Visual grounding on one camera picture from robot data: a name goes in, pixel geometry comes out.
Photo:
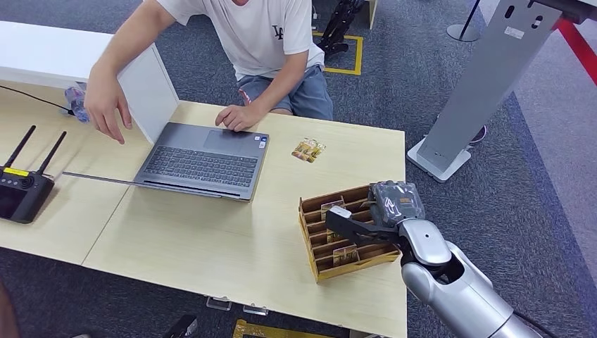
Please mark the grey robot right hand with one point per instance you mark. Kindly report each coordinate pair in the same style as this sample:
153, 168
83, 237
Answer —
396, 203

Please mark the person's left hand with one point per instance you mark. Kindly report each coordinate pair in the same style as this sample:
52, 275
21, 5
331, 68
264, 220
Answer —
239, 117

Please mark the person's right hand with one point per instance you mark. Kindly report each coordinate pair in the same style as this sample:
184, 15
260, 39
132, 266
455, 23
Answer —
105, 100

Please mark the person's right forearm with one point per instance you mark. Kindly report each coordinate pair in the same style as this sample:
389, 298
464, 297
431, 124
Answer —
119, 49

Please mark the person's left forearm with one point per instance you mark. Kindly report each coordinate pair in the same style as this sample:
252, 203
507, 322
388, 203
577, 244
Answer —
280, 84

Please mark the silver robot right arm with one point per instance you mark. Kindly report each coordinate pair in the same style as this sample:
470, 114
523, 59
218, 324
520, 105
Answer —
461, 289

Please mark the wooden slotted card holder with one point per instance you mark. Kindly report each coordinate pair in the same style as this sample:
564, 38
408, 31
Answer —
354, 268

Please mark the person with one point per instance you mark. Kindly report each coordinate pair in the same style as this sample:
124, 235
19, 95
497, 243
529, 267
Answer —
261, 32

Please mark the clear plastic bottle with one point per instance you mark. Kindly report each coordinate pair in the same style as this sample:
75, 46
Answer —
76, 100

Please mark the grey open laptop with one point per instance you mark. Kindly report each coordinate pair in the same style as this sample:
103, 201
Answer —
200, 168

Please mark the white desk partition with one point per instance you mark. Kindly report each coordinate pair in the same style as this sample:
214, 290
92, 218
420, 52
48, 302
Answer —
46, 51

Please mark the small pile of printed cards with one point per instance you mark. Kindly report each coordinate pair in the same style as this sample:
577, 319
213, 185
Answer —
308, 150

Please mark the dark shoe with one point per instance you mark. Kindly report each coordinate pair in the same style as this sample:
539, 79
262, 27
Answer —
479, 134

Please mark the black remote controller with antennas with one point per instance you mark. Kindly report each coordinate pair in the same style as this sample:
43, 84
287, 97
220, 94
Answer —
23, 193

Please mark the grey kiosk stand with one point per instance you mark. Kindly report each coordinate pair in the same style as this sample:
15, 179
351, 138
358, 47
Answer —
489, 70

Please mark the pale wooden cabinet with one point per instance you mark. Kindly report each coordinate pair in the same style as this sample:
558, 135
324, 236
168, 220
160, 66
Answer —
371, 11

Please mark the stanchion pole with round base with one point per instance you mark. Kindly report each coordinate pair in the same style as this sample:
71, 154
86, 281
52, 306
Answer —
461, 33

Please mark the yellow-brown flat board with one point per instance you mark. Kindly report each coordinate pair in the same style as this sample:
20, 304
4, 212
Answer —
261, 332

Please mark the black object under desk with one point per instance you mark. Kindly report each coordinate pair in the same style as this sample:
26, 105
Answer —
182, 327

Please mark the red barrier strip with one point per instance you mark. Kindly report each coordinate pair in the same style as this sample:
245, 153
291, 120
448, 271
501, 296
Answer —
578, 49

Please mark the pale and black wrist camera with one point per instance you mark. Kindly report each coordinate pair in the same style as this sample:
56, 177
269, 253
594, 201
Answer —
359, 228

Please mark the black folded robot frame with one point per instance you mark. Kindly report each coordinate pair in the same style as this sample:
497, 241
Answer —
337, 28

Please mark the clear acrylic bracket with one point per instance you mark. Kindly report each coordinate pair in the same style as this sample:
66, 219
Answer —
218, 304
255, 310

